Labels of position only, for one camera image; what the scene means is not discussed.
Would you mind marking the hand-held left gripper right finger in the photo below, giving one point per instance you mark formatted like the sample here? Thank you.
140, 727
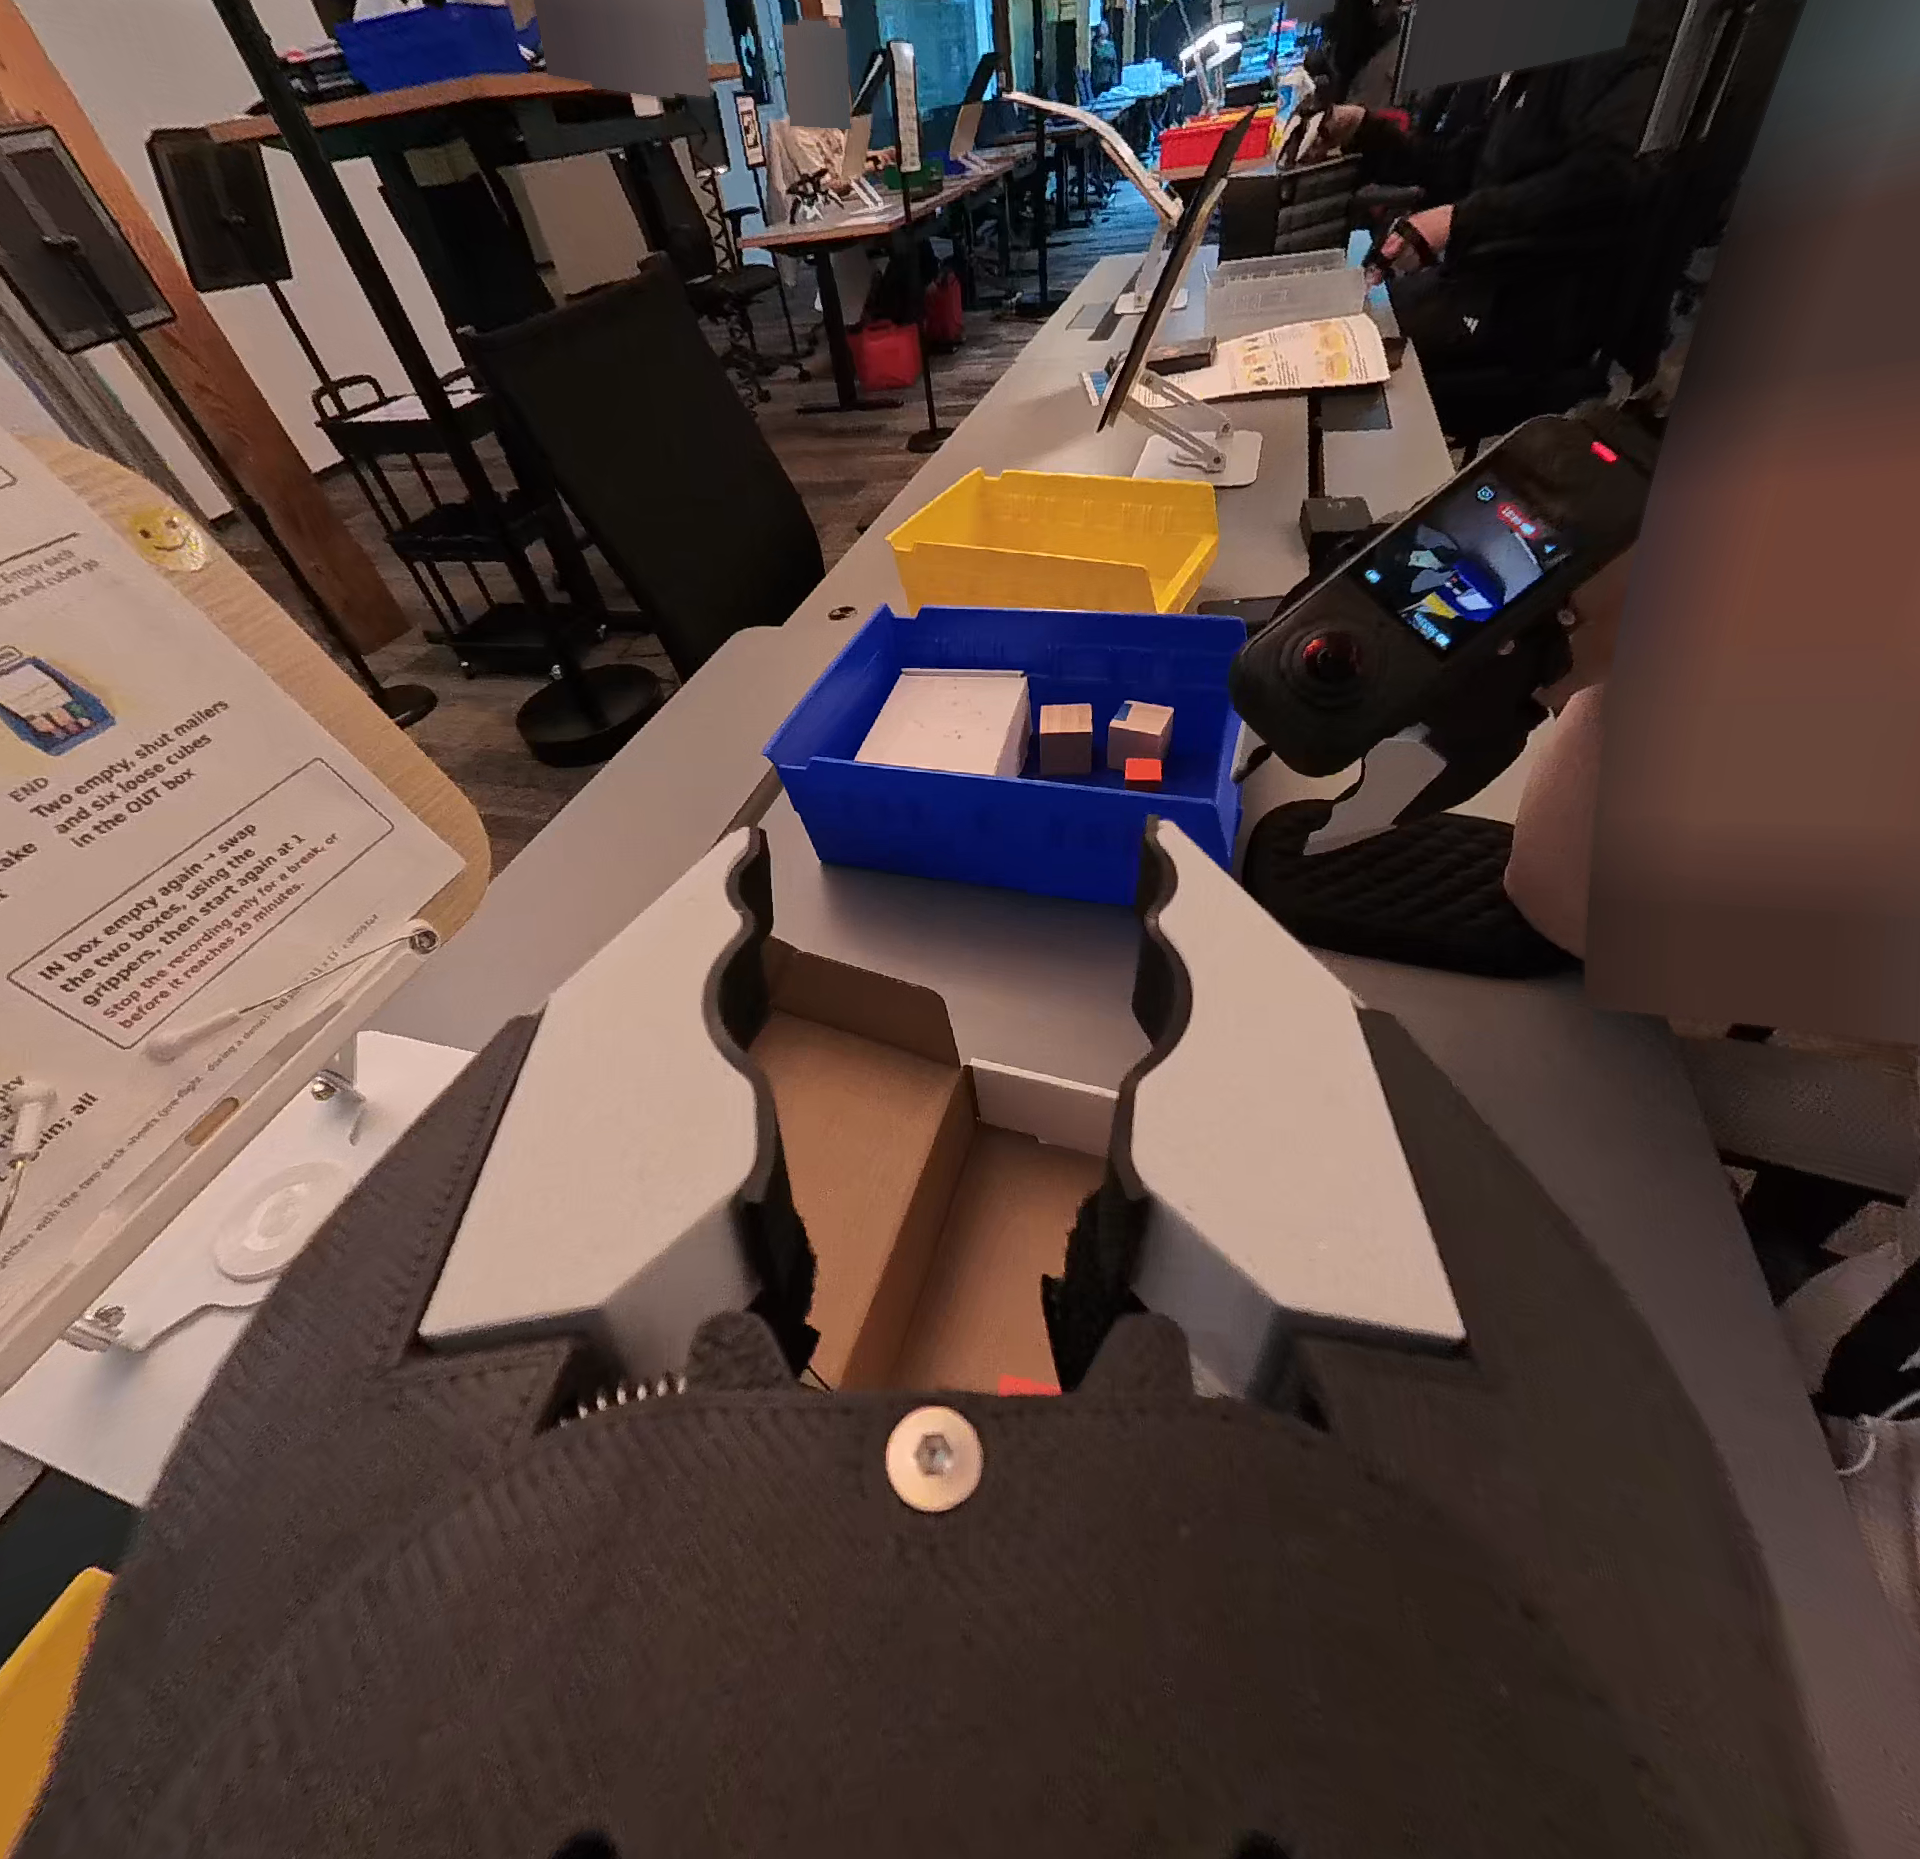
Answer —
1290, 1139

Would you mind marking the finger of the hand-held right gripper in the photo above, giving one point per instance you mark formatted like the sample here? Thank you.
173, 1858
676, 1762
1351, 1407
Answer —
1403, 787

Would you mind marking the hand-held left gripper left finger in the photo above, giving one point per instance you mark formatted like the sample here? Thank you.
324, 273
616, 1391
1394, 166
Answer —
600, 1139

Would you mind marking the wooden cube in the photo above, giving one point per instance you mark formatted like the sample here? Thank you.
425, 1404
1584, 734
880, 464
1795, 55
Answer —
1065, 743
1140, 734

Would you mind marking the white cardboard mailer box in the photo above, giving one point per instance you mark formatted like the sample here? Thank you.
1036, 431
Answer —
939, 727
884, 1170

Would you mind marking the blue plastic bin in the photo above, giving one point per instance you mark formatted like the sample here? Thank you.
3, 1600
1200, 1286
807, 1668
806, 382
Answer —
428, 45
975, 840

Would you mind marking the black mesh wrist pad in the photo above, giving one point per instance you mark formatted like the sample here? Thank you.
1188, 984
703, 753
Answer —
1394, 900

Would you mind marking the black power adapter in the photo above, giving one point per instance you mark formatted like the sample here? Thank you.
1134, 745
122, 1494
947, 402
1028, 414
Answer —
1339, 520

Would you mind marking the printed paper sheet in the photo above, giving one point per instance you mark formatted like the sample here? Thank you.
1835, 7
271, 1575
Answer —
1305, 359

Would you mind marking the dark document stand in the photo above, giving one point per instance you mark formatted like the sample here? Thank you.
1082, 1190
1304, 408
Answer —
1200, 456

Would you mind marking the clear plastic container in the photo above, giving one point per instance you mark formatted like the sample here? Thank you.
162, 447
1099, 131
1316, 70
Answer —
1284, 292

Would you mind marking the yellow plastic bin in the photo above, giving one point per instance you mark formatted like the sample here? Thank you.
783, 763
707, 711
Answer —
45, 1709
1050, 554

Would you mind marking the black floor pole stand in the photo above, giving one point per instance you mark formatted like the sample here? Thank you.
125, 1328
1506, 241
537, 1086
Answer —
593, 711

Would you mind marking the red plastic bin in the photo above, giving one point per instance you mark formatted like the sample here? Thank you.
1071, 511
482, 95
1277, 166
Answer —
1208, 143

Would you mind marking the red floor container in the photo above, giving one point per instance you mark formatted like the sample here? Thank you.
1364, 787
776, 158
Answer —
945, 311
884, 358

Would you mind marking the yellow smiley sticker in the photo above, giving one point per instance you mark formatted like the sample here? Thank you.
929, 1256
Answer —
164, 538

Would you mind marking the black utility cart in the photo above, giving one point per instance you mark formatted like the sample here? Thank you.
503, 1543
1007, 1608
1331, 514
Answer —
405, 416

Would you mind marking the black square panel stand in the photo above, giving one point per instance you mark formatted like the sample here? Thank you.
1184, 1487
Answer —
82, 256
222, 208

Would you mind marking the wooden top desk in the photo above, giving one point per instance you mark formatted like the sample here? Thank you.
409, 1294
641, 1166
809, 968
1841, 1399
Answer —
496, 90

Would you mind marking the wooden post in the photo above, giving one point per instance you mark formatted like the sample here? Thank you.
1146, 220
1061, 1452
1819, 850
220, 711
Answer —
307, 570

